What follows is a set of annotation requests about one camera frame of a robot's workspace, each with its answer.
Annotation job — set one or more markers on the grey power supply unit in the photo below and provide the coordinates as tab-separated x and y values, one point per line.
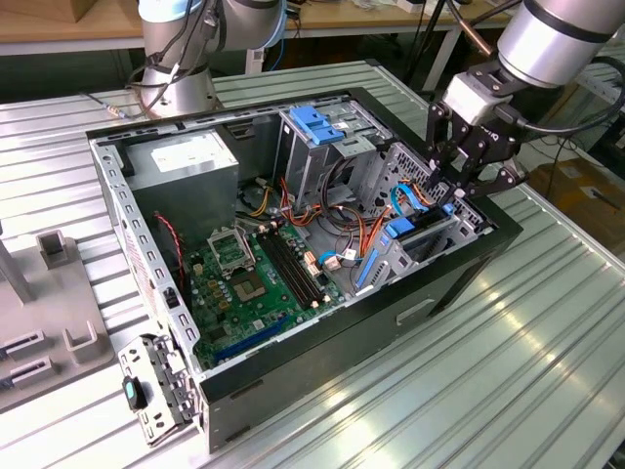
195	195

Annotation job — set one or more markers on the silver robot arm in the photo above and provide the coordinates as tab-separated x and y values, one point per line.
552	39

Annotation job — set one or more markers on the metal card retention bracket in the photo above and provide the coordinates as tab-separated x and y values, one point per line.
156	361

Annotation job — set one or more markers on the hard disk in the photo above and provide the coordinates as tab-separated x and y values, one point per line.
400	228

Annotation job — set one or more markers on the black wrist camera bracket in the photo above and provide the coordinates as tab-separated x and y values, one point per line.
488	78

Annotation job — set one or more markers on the metal drive cage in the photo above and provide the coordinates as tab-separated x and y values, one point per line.
303	166

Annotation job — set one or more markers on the CPU socket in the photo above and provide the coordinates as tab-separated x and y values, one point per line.
249	288

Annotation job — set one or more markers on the black PC case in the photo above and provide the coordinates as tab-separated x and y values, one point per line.
342	352

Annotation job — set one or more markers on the black RAM slot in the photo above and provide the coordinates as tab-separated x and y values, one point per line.
299	268
285	276

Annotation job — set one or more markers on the blue plastic drive latch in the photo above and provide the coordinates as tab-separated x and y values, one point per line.
312	124

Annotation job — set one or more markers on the grey parts rack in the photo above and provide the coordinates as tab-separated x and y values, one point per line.
58	303

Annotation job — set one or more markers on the green motherboard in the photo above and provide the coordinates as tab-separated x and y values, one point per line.
271	273

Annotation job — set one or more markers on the blue expansion slot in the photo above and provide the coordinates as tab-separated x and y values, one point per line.
254	338

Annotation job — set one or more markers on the wooden desk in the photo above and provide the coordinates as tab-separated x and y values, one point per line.
49	29
371	22

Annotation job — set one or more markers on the metal disk bay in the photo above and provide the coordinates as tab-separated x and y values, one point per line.
405	261

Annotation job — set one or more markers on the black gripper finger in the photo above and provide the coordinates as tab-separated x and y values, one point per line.
437	132
503	178

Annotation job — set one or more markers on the black latch blue tab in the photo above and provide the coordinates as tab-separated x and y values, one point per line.
131	391

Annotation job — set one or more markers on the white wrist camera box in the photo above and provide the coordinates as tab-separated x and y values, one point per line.
473	100

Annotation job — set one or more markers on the brown cardboard box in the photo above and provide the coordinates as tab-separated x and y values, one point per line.
571	195

